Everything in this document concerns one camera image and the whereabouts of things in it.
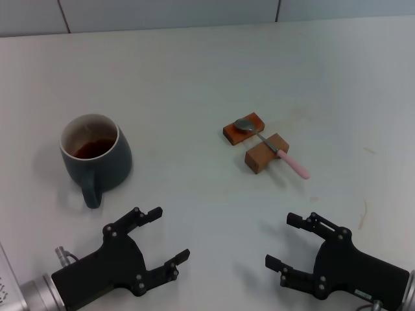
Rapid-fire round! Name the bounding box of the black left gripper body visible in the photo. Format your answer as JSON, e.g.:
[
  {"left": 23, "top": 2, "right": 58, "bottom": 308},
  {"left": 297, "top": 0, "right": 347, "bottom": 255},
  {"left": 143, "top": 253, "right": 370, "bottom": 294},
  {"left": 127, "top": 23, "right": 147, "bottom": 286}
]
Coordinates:
[{"left": 51, "top": 223, "right": 148, "bottom": 311}]

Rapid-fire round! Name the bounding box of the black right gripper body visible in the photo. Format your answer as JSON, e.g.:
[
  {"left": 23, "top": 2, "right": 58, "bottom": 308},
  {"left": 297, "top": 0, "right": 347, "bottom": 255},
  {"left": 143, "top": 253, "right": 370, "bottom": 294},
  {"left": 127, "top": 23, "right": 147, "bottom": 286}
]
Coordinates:
[{"left": 310, "top": 235, "right": 410, "bottom": 311}]

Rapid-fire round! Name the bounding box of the grey ceramic cup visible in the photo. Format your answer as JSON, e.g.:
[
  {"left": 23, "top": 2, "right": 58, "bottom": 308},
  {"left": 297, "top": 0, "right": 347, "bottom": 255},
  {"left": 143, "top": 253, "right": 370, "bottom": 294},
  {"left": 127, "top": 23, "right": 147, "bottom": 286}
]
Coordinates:
[{"left": 59, "top": 113, "right": 133, "bottom": 210}]

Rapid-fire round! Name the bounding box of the pink handled metal spoon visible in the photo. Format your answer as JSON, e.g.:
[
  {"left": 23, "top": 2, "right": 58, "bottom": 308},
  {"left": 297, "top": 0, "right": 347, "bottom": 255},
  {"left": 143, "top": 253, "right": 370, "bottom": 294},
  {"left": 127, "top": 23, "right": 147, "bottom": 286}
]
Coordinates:
[{"left": 234, "top": 118, "right": 311, "bottom": 179}]

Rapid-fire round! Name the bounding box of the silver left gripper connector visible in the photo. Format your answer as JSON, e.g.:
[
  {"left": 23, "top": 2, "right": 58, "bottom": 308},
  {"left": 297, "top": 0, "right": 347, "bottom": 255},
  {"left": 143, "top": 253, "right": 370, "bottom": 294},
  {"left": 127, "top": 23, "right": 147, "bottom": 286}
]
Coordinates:
[{"left": 53, "top": 246, "right": 71, "bottom": 268}]

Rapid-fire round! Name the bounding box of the light wooden arch block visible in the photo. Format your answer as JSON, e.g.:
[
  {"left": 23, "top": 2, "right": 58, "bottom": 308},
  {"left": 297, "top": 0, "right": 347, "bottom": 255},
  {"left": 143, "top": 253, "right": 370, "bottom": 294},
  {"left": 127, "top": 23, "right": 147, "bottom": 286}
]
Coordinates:
[{"left": 244, "top": 132, "right": 290, "bottom": 175}]

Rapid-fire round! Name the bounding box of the reddish brown wooden block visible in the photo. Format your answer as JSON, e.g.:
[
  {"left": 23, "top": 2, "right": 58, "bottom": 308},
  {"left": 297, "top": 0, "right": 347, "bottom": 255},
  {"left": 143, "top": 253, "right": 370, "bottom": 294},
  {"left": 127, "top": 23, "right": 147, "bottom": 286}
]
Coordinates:
[{"left": 222, "top": 111, "right": 267, "bottom": 147}]

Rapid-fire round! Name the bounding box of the thin red wall cable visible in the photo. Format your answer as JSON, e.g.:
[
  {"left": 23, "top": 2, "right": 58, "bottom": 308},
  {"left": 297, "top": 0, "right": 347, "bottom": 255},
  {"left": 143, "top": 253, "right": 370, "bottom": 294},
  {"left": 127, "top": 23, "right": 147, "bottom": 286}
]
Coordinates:
[{"left": 57, "top": 0, "right": 72, "bottom": 34}]

